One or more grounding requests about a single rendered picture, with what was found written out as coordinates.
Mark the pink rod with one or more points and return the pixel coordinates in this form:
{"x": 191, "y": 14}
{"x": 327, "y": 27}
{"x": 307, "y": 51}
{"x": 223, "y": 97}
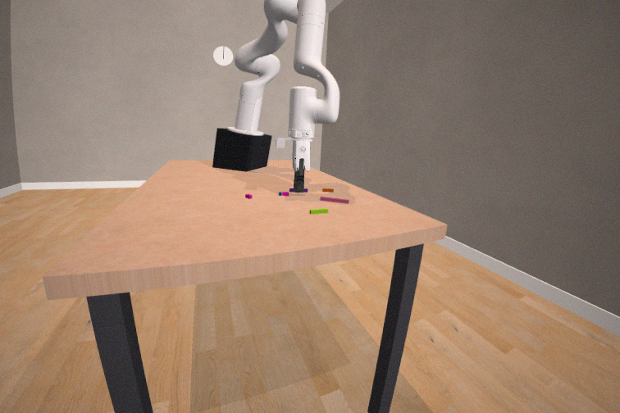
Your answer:
{"x": 330, "y": 199}

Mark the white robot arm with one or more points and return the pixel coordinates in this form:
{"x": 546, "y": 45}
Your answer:
{"x": 305, "y": 110}

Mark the lime green rod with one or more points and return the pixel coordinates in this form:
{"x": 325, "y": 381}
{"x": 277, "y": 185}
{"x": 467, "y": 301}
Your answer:
{"x": 318, "y": 211}

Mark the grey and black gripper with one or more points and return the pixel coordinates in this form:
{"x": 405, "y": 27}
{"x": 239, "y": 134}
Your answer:
{"x": 301, "y": 162}

